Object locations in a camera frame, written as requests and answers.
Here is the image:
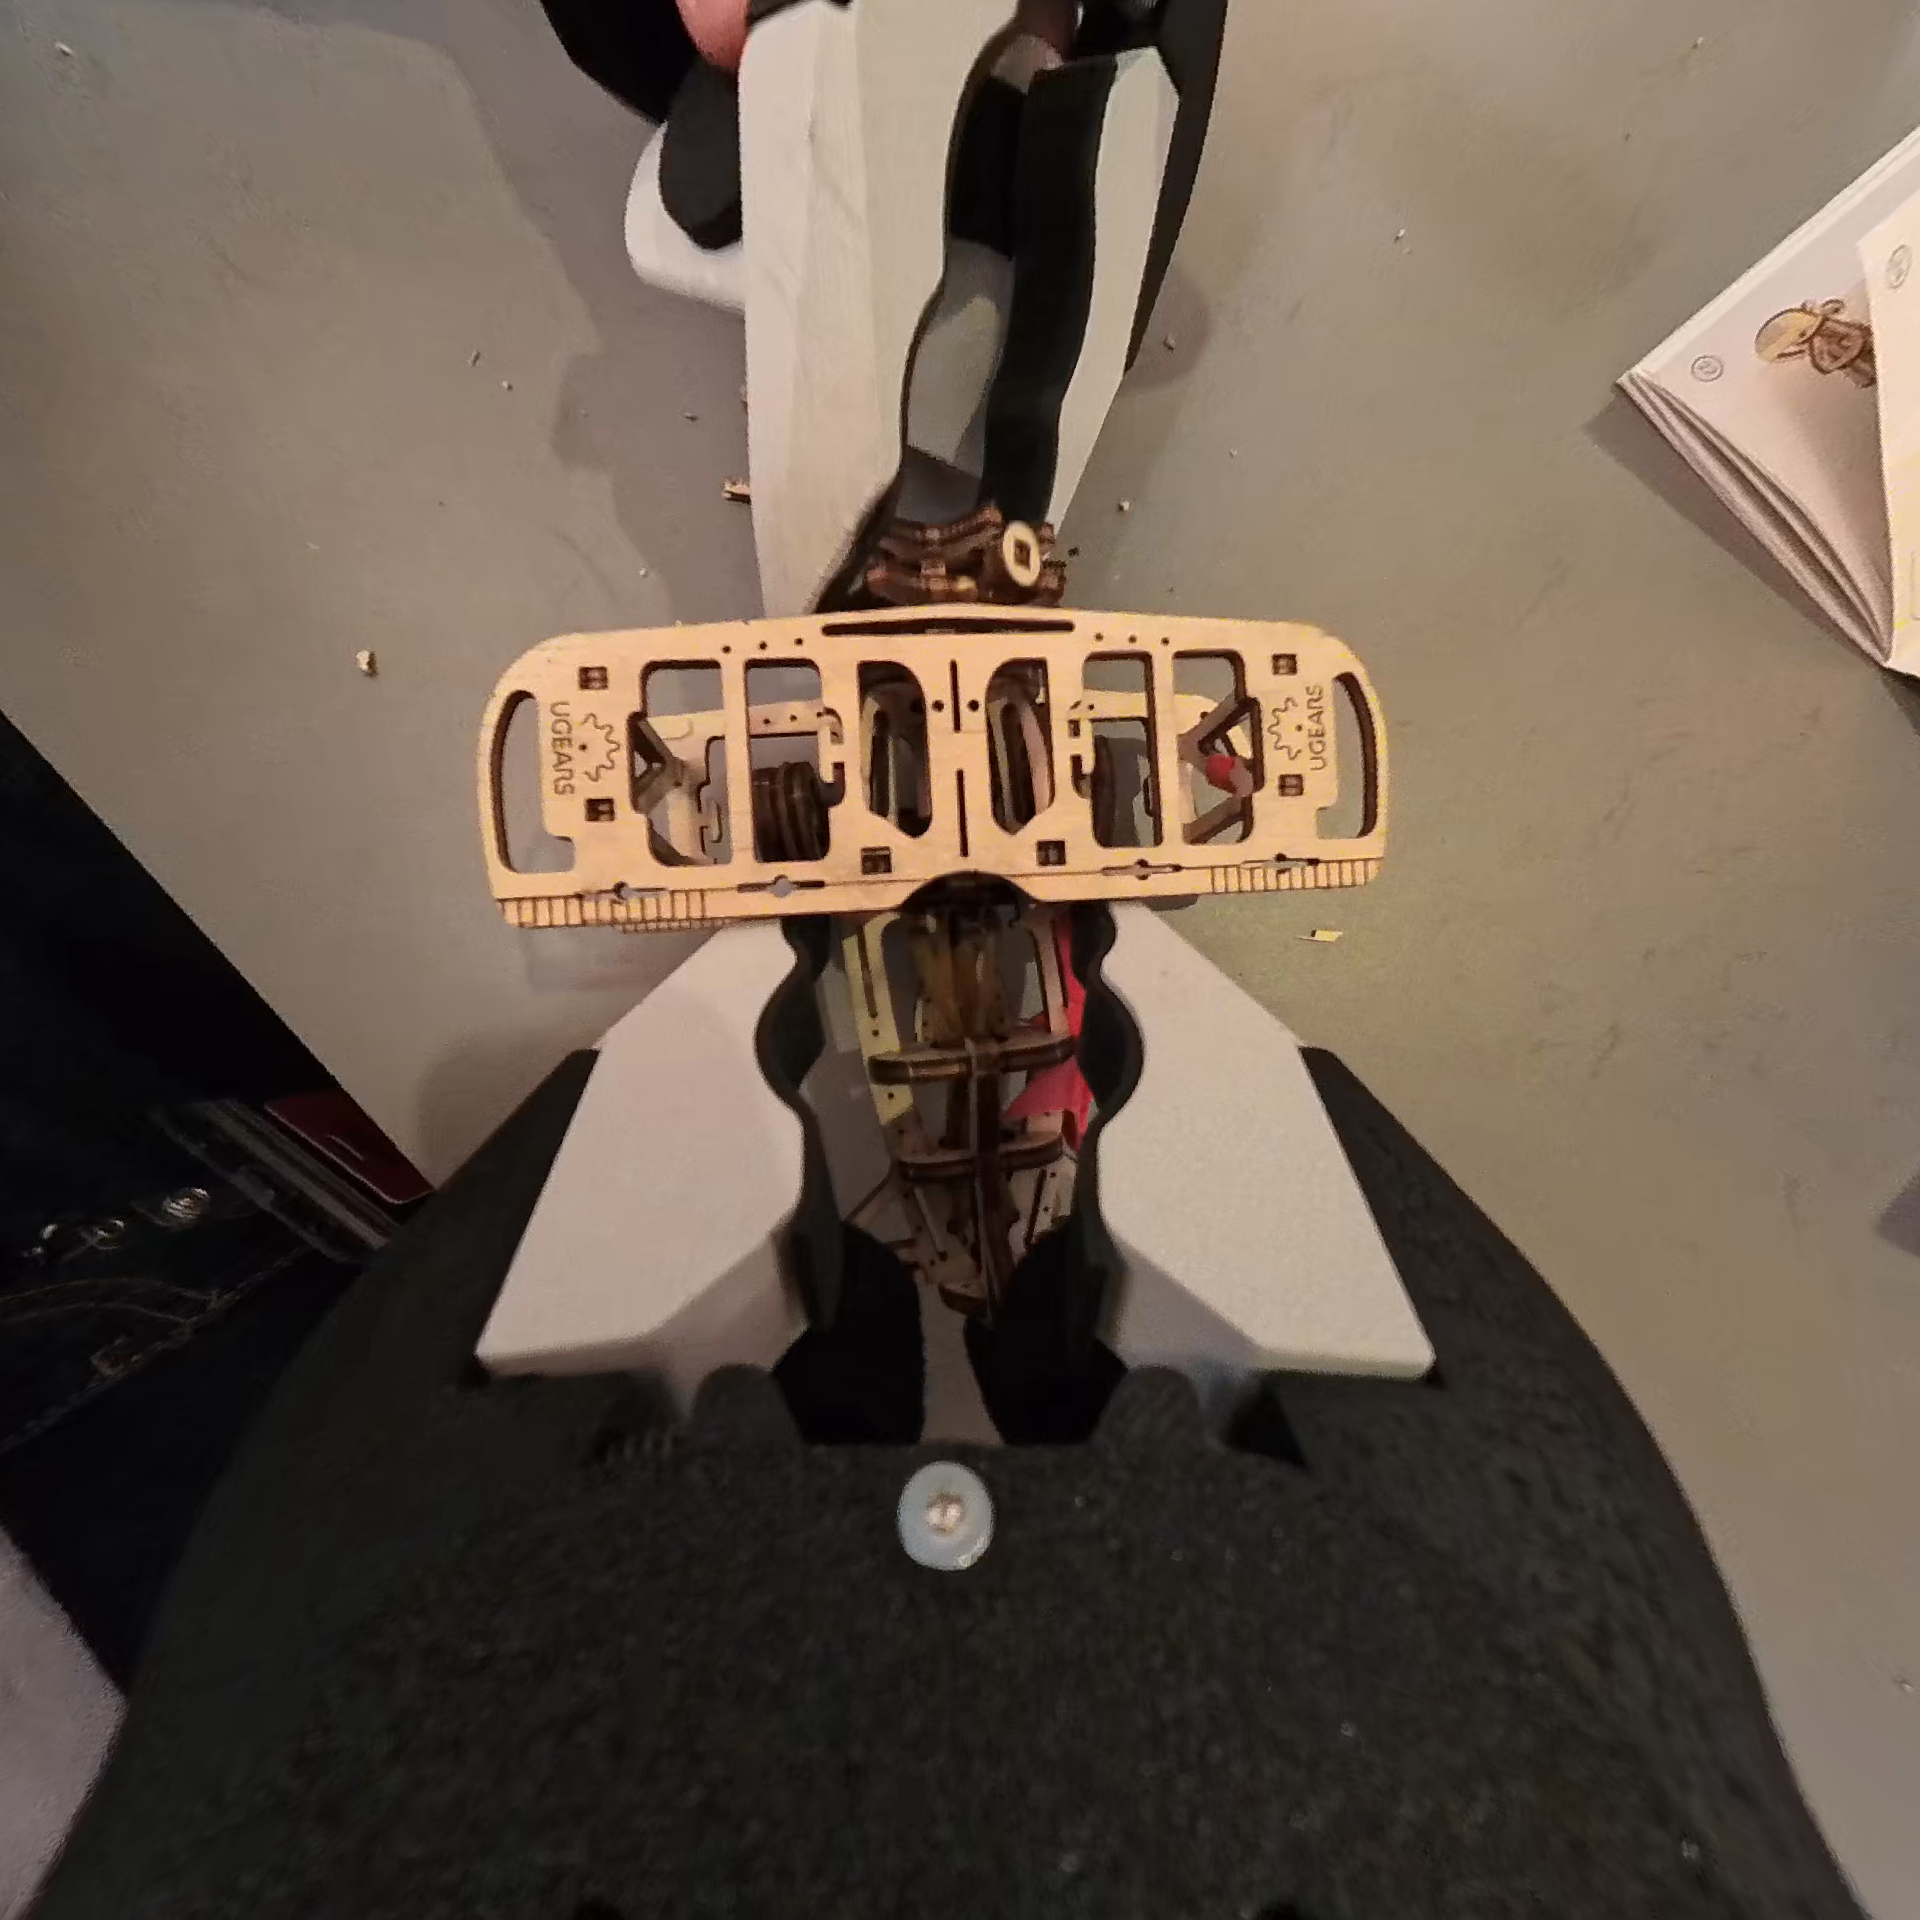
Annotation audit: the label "wooden model biplane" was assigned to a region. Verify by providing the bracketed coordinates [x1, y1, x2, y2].
[480, 503, 1387, 1326]

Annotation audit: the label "white instruction booklet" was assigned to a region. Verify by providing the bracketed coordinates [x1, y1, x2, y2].
[1615, 129, 1920, 675]

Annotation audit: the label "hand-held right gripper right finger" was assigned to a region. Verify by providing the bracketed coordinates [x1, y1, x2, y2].
[1085, 913, 1436, 1383]

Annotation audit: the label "person's dark trousers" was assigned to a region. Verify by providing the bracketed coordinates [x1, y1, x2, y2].
[0, 713, 444, 1669]

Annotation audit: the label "grey desk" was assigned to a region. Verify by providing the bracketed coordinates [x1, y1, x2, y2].
[0, 0, 1920, 1920]

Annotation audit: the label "person's white shirt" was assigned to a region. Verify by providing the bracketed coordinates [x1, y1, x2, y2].
[0, 1532, 132, 1920]

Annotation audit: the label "red card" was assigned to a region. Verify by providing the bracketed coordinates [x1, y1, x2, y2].
[268, 1092, 434, 1219]

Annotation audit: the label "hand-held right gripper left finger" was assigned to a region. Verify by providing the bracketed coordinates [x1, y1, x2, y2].
[475, 918, 817, 1378]

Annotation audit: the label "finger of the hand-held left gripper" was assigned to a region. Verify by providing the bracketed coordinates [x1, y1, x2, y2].
[983, 47, 1199, 528]
[737, 0, 995, 619]

